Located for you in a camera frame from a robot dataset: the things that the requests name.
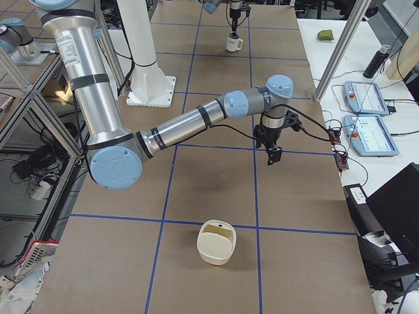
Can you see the black water bottle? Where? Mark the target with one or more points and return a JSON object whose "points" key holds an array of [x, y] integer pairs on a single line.
{"points": [[377, 61]]}

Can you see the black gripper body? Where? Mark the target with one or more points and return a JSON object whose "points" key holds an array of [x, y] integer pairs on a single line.
{"points": [[271, 136], [234, 14]]}

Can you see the green cloth pouch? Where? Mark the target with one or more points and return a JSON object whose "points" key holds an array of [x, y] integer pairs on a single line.
{"points": [[325, 35]]}

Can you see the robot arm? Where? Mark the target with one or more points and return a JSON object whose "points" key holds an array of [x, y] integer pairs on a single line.
{"points": [[210, 6], [116, 149]]}

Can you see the white HOME mug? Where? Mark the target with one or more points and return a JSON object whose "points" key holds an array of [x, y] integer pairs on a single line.
{"points": [[234, 42]]}

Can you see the aluminium frame post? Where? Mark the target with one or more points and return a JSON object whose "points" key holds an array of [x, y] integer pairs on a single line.
{"points": [[344, 40]]}

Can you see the near blue teach pendant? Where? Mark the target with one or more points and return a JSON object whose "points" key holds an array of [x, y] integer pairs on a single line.
{"points": [[369, 136]]}

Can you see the cream white basket container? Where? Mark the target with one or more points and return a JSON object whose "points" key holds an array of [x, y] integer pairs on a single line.
{"points": [[216, 242]]}

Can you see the orange black cable hub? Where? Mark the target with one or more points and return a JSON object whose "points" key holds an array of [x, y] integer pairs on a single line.
{"points": [[339, 150]]}

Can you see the black Huawei monitor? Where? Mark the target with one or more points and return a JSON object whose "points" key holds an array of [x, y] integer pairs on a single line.
{"points": [[395, 206]]}

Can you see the blue teach pendant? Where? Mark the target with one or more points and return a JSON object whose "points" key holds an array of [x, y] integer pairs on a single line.
{"points": [[369, 136], [365, 98]]}

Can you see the second grey robot base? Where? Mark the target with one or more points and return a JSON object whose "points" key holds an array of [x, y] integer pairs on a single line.
{"points": [[20, 45]]}

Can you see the far blue teach pendant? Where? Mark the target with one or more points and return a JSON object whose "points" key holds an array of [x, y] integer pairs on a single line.
{"points": [[365, 98]]}

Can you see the black label printer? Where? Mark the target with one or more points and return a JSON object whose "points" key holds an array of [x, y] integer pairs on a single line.
{"points": [[379, 253]]}

